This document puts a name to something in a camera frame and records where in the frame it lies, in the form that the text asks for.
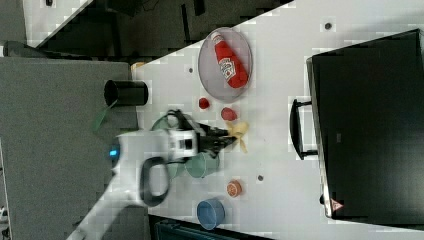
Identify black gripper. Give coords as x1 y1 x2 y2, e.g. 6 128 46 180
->
176 111 235 158

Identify plush peeled banana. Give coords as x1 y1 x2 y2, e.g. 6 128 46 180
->
226 121 249 154

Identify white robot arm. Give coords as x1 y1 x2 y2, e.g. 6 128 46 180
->
66 110 236 240

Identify green cup behind arm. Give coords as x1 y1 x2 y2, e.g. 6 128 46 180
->
151 115 179 131

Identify black toaster oven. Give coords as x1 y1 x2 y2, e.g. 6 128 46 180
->
307 29 424 229

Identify green cup near gripper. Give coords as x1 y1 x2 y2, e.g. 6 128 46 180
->
185 153 220 178

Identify light red plush strawberry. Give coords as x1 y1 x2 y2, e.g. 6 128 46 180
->
221 107 238 121

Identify dark red plush strawberry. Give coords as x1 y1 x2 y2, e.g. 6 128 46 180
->
198 98 210 109

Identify orange round toy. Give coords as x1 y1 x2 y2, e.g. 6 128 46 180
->
226 180 243 198

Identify grey round plate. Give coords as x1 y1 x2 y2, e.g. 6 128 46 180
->
198 27 253 103

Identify plush ketchup bottle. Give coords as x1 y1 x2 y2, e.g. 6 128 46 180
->
211 32 248 89

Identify blue cup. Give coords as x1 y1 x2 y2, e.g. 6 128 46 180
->
196 198 225 230

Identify black cylindrical cup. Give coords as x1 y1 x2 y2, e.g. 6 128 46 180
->
104 80 149 107

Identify green spatula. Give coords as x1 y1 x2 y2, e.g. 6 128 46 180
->
91 101 117 132

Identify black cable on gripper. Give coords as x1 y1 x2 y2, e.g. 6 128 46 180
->
156 109 188 131

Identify black oven door handle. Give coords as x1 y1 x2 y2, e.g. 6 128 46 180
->
289 99 318 160

